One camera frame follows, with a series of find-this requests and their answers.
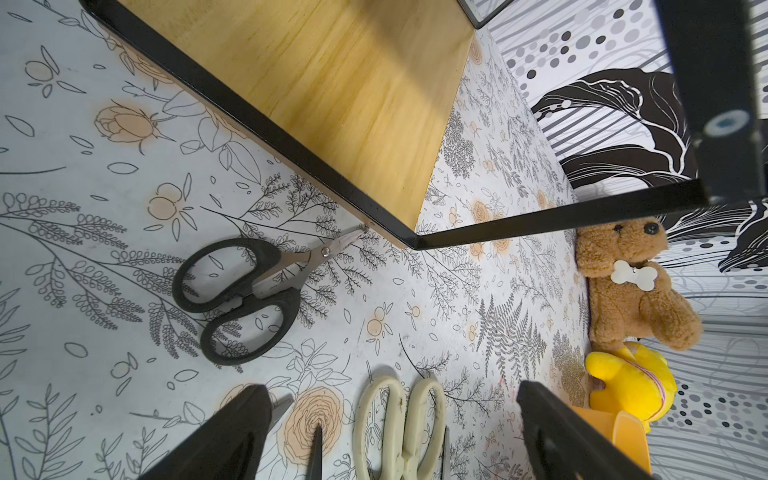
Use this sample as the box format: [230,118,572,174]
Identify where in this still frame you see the long black scissors left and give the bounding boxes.
[268,394,295,432]

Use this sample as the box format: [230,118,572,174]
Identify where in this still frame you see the small black scissors near shelf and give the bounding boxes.
[171,226,369,366]

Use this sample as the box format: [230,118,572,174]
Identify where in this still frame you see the orange storage box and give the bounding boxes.
[572,406,652,474]

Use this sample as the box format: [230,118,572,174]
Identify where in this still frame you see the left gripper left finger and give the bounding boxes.
[141,385,273,480]

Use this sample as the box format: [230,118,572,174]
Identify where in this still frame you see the beige scissors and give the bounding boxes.
[352,375,448,479]

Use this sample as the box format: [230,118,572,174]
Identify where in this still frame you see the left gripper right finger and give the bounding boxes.
[517,381,652,479]

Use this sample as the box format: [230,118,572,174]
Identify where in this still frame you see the brown teddy bear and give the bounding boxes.
[576,217,703,352]

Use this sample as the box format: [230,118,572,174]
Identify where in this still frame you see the yellow plush toy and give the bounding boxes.
[585,342,678,433]

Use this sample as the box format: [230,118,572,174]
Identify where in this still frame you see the wooden two-tier shelf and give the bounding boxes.
[84,1,767,250]

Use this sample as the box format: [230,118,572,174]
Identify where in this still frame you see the floral table mat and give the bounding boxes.
[1,1,589,479]

